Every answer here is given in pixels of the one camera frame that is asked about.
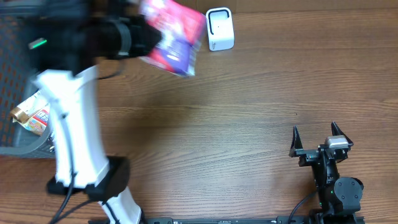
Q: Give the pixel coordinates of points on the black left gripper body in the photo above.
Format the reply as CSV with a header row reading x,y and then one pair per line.
x,y
127,42

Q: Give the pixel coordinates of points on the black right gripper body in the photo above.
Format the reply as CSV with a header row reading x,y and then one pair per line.
x,y
306,157

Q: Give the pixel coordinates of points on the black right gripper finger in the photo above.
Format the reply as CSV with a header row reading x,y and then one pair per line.
x,y
336,131
296,140

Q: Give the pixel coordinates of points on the red purple pad package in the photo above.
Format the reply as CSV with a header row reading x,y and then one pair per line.
x,y
182,30

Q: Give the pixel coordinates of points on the white tube gold cap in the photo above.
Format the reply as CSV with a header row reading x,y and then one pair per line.
x,y
29,107

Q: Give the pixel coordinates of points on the yellow snack bag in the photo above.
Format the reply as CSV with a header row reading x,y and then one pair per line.
x,y
38,122

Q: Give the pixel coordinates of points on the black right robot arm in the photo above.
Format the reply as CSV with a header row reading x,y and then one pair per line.
x,y
339,196

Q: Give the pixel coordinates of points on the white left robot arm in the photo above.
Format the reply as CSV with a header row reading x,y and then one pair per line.
x,y
64,38

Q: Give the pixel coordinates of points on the white barcode scanner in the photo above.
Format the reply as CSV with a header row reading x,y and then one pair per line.
x,y
220,29

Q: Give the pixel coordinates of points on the grey plastic basket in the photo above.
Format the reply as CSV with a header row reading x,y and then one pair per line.
x,y
16,87

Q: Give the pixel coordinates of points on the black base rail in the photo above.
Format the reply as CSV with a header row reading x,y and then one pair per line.
x,y
277,220

